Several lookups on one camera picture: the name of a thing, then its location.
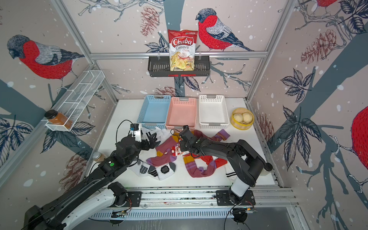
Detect red white striped sock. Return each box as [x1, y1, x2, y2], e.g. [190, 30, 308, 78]
[171, 143, 183, 157]

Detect red santa pattern sock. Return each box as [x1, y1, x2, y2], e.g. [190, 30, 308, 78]
[191, 154, 228, 168]

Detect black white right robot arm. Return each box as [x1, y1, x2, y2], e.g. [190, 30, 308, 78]
[179, 126, 273, 204]

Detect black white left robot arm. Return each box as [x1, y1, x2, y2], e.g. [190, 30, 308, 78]
[23, 134, 159, 230]

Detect blue plastic basket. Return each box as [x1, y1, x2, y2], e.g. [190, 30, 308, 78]
[137, 94, 171, 130]

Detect pink plastic basket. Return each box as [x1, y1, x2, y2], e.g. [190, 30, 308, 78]
[165, 97, 197, 130]

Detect white plastic basket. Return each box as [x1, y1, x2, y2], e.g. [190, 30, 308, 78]
[198, 94, 230, 129]

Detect white black-striped sock top left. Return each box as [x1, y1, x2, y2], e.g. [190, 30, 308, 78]
[141, 127, 172, 145]

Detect white black-striped sock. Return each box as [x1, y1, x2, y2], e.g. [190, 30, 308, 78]
[141, 127, 172, 145]
[224, 162, 237, 183]

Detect purple yellow sock left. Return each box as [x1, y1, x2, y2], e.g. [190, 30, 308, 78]
[146, 135, 179, 167]

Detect purple yellow sock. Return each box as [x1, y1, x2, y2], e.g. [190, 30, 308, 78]
[193, 129, 230, 141]
[146, 135, 179, 167]
[183, 155, 216, 178]

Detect purple yellow sock bottom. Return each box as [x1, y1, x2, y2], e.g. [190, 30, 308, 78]
[183, 155, 216, 178]

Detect white grey patterned sock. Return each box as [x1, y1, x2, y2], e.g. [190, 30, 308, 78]
[129, 159, 176, 181]

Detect purple yellow sock top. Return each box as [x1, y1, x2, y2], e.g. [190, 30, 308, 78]
[193, 129, 230, 141]

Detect glass jar amber contents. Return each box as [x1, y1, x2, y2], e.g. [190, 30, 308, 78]
[92, 151, 106, 163]

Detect white black-striped sock right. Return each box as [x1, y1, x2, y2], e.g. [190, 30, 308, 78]
[224, 162, 237, 183]

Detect yellow bowl with buns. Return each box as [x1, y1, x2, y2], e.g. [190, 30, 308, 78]
[231, 108, 255, 130]

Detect orange spice jar black lid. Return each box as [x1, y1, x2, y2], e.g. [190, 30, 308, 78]
[45, 110, 73, 129]

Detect red Chuba cassava chips bag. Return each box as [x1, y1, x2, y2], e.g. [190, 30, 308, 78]
[168, 30, 198, 71]

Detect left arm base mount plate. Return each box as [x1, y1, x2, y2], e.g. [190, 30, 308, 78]
[114, 191, 142, 208]

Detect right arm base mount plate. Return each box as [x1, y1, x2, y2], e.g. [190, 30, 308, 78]
[214, 190, 256, 207]

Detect black wall-mounted wire basket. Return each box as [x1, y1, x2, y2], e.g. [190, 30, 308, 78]
[148, 56, 210, 77]

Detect clear acrylic wall shelf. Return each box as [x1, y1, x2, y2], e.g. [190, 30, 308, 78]
[46, 70, 105, 132]

